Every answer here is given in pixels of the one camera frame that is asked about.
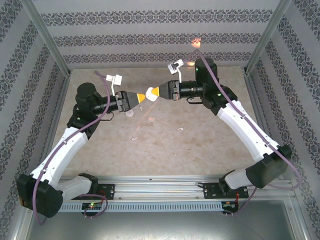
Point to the aluminium frame post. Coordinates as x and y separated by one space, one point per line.
266 37
47 37

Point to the right small circuit board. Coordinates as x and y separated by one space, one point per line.
230 205

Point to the right aluminium frame post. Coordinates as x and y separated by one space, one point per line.
266 37

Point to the small white rounded cap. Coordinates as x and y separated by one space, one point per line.
130 114

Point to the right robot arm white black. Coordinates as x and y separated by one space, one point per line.
250 135

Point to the left small circuit board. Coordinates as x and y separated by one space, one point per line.
92 206

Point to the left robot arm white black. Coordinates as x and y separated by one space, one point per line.
72 142

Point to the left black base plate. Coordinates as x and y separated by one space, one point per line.
108 191

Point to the white earbud charging case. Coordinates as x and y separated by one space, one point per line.
150 93

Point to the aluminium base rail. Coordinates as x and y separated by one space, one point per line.
160 190

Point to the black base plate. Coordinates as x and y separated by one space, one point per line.
211 191
108 191

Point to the aluminium side rail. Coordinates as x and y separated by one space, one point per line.
265 125
53 125

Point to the left aluminium frame post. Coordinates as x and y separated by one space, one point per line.
47 37

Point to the right aluminium side rail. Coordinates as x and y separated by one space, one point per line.
265 125

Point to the left aluminium side rail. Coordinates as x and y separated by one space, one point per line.
53 125

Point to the grey metal sheet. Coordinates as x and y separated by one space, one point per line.
160 225

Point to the small circuit board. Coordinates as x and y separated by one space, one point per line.
230 205
92 206

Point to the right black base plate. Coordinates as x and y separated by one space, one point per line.
211 191

